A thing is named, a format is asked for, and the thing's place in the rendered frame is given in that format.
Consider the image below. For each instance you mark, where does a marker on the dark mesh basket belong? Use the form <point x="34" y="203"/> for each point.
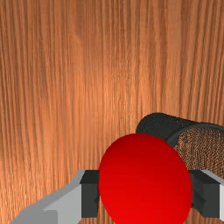
<point x="198" y="140"/>

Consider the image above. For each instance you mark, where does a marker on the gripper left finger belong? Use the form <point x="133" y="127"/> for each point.
<point x="67" y="201"/>

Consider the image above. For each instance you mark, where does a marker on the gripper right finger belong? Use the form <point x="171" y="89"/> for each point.
<point x="207" y="198"/>

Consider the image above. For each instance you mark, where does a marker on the red ball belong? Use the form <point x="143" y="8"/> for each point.
<point x="145" y="180"/>

